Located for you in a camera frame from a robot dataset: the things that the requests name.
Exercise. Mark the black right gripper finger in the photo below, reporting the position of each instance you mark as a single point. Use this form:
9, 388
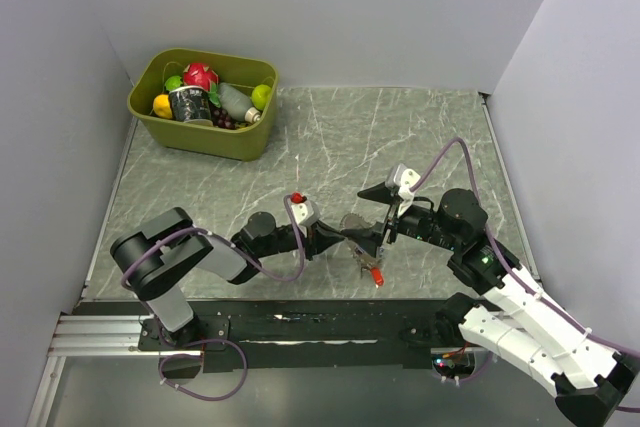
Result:
380, 193
366, 241

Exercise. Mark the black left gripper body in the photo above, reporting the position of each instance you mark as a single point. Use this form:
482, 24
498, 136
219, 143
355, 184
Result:
287, 239

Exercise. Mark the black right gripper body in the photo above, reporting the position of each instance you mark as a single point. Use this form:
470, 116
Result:
419, 221

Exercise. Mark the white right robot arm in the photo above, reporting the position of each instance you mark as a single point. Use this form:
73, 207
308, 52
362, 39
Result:
513, 317

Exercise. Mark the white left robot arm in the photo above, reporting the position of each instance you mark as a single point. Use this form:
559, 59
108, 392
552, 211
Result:
155, 257

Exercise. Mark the red key tag on disc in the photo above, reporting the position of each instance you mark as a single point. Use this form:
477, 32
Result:
377, 277

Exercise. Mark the olive green plastic bin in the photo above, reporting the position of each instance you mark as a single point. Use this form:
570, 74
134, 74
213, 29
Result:
245, 144

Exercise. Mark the dark purple grapes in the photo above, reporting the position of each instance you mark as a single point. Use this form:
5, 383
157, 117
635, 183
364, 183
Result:
222, 119

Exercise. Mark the grey plastic bottle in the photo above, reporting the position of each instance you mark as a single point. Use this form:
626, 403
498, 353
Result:
237, 104

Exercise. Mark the green apple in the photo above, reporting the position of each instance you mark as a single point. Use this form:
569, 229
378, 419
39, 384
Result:
260, 96

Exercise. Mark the black instant noodle cup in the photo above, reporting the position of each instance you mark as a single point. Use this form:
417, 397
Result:
190, 104

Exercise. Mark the yellow lemon in bin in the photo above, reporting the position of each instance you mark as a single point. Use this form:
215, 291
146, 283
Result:
161, 107

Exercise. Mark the red dragon fruit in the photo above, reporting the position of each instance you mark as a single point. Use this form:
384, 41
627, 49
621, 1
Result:
201, 75

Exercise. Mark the green lime in bin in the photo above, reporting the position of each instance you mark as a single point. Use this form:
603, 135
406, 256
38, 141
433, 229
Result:
173, 82

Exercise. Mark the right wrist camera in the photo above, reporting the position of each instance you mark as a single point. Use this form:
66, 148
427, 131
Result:
400, 180

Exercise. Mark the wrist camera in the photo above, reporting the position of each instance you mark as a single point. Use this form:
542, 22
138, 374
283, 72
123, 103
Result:
305, 211
400, 180

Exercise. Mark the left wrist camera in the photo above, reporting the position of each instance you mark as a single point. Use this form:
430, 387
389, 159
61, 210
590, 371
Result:
305, 211

